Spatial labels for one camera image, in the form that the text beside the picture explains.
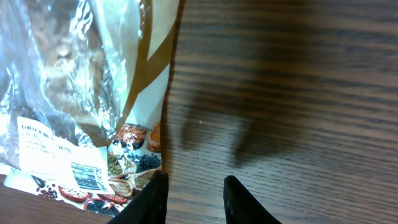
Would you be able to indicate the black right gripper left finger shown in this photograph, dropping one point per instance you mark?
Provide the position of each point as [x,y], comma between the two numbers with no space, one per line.
[149,206]

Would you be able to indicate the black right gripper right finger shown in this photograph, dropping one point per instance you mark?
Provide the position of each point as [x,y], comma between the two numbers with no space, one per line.
[241,207]

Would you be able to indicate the red white snack packet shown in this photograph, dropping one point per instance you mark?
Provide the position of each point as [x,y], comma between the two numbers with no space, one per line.
[82,88]

